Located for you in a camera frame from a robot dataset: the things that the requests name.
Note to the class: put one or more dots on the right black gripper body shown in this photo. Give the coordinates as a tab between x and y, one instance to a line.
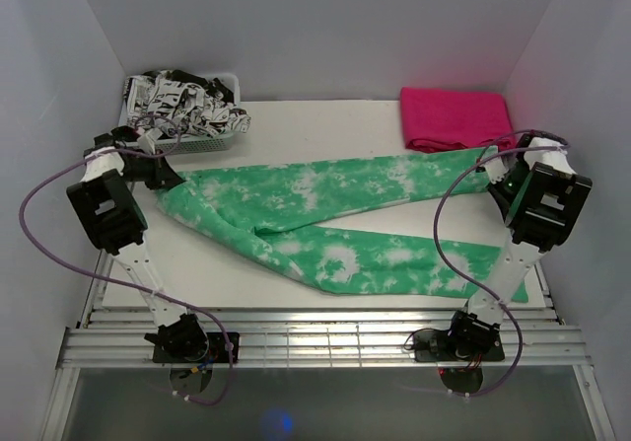
509	187

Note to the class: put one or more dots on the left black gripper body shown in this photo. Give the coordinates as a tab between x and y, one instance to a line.
147	170

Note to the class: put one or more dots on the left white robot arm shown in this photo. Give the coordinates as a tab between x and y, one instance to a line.
115	224

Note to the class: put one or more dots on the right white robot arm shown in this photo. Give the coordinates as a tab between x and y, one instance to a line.
540	197

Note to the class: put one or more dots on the folded pink trousers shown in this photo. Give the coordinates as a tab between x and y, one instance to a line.
436	120

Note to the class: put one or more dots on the white plastic basket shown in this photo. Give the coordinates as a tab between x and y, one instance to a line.
187	144

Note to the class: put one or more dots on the black and white printed garment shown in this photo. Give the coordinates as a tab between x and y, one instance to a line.
178	103

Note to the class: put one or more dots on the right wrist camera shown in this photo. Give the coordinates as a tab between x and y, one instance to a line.
496	170

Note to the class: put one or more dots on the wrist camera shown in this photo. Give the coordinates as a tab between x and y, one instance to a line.
147	142
496	170

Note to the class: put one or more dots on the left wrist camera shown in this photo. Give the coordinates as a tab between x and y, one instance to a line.
147	142

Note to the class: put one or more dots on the aluminium frame rails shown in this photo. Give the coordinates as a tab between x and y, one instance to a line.
281	324

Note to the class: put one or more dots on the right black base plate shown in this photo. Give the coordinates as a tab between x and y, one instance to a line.
429	345

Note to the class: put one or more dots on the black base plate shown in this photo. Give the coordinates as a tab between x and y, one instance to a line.
213	347
429	345

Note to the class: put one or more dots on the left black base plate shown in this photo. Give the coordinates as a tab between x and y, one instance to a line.
213	347

